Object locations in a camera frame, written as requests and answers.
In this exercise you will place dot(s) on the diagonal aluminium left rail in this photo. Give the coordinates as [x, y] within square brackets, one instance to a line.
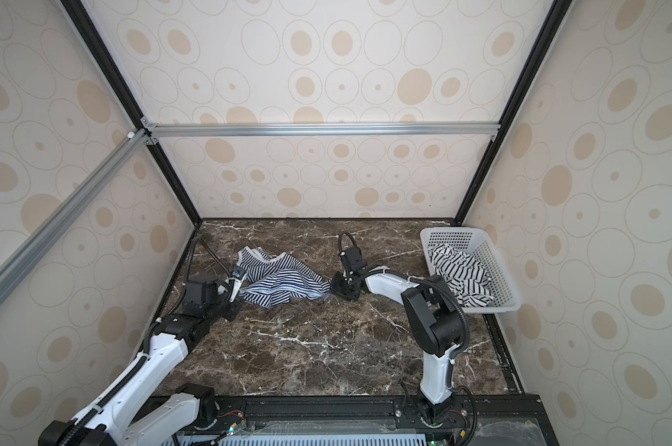
[16, 268]

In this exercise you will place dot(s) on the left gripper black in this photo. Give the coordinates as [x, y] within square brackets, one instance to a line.
[235, 311]

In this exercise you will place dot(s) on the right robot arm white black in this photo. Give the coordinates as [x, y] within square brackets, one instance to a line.
[437, 323]

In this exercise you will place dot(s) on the blue white striped tank top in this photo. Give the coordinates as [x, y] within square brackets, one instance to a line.
[276, 280]

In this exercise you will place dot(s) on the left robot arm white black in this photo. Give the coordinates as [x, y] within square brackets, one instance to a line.
[112, 418]

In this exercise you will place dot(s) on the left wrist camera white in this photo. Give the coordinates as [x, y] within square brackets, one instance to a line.
[237, 278]

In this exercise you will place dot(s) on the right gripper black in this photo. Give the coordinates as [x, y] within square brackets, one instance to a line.
[342, 284]

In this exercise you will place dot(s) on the black corner post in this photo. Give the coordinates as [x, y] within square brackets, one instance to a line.
[79, 17]
[537, 55]

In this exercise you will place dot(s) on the white plastic laundry basket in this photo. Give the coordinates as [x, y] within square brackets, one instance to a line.
[477, 243]

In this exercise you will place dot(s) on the left black corner post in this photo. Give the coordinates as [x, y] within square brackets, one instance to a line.
[79, 17]

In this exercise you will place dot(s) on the right black corner post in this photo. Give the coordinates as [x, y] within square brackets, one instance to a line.
[537, 55]

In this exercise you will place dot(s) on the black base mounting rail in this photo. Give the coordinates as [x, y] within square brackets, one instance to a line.
[376, 420]

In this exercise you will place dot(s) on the horizontal aluminium back rail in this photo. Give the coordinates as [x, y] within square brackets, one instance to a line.
[327, 129]

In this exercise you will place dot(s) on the black white striped tank top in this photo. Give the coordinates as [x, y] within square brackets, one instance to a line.
[466, 277]

